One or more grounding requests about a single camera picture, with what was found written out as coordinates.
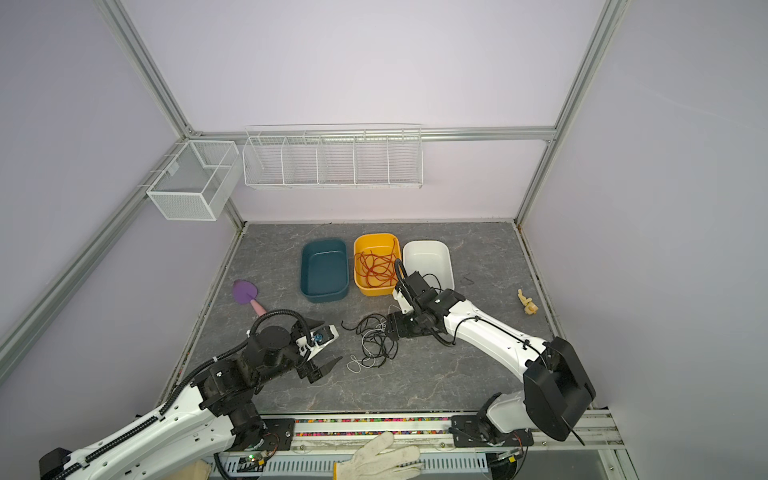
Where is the cable bundle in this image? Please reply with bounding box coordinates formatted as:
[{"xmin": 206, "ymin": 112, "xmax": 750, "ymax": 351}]
[{"xmin": 340, "ymin": 311, "xmax": 402, "ymax": 374}]

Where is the red cable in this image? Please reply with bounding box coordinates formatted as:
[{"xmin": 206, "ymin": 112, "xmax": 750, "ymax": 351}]
[{"xmin": 355, "ymin": 236, "xmax": 402, "ymax": 289}]

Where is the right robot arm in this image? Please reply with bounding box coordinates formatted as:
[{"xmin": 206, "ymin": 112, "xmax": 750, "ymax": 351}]
[{"xmin": 385, "ymin": 260, "xmax": 596, "ymax": 447}]

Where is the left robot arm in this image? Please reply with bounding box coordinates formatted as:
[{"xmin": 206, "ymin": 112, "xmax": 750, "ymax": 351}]
[{"xmin": 39, "ymin": 309, "xmax": 339, "ymax": 479}]

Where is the yellow plastic bin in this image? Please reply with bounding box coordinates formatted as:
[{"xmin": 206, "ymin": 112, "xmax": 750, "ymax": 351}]
[{"xmin": 353, "ymin": 233, "xmax": 402, "ymax": 297}]

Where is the white plastic bin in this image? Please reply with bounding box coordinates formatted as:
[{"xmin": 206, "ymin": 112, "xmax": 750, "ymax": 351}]
[{"xmin": 403, "ymin": 240, "xmax": 455, "ymax": 290}]

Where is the teal plastic bin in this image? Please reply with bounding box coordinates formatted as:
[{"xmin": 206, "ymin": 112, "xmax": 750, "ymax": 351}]
[{"xmin": 300, "ymin": 238, "xmax": 350, "ymax": 303}]

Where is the purple pink scoop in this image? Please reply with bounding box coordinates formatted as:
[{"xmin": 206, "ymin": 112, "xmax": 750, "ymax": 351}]
[{"xmin": 232, "ymin": 279, "xmax": 267, "ymax": 317}]

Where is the white work glove centre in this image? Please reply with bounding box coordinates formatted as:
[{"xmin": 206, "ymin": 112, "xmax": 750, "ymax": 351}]
[{"xmin": 333, "ymin": 431, "xmax": 424, "ymax": 480}]

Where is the beige toy figure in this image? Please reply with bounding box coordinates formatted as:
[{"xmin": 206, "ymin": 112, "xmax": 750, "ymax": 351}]
[{"xmin": 517, "ymin": 289, "xmax": 539, "ymax": 315}]

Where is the small white mesh basket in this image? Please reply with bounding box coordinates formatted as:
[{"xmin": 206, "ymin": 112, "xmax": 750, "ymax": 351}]
[{"xmin": 147, "ymin": 140, "xmax": 243, "ymax": 221}]

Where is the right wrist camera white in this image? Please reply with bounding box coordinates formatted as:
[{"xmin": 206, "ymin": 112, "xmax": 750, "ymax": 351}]
[{"xmin": 392, "ymin": 287, "xmax": 414, "ymax": 315}]

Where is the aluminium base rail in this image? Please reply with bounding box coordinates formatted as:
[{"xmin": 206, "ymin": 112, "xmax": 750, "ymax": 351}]
[{"xmin": 262, "ymin": 410, "xmax": 626, "ymax": 455}]

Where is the long white wire basket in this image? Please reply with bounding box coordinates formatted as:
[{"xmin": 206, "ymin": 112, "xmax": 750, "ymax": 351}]
[{"xmin": 242, "ymin": 123, "xmax": 424, "ymax": 189}]

